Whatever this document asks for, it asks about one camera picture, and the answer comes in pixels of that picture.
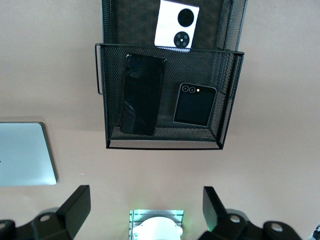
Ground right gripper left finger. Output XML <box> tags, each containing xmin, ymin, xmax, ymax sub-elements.
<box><xmin>14</xmin><ymin>184</ymin><xmax>91</xmax><ymax>240</ymax></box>

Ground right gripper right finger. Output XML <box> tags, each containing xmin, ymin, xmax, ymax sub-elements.
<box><xmin>199</xmin><ymin>186</ymin><xmax>251</xmax><ymax>240</ymax></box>

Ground small black flip phone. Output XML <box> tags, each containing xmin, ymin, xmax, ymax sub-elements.
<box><xmin>172</xmin><ymin>82</ymin><xmax>217</xmax><ymax>128</ymax></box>

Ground long black smartphone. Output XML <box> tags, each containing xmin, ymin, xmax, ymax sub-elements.
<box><xmin>119</xmin><ymin>53</ymin><xmax>168</xmax><ymax>136</ymax></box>

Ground pale flip phone black circles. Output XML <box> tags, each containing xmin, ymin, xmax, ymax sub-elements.
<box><xmin>154</xmin><ymin>0</ymin><xmax>201</xmax><ymax>53</ymax></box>

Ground silver laptop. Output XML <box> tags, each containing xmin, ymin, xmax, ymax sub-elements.
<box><xmin>0</xmin><ymin>121</ymin><xmax>59</xmax><ymax>187</ymax></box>

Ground black mesh desk organizer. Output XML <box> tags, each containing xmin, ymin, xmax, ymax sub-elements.
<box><xmin>94</xmin><ymin>0</ymin><xmax>248</xmax><ymax>151</ymax></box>

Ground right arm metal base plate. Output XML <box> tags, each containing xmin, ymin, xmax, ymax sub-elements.
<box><xmin>129</xmin><ymin>209</ymin><xmax>185</xmax><ymax>240</ymax></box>

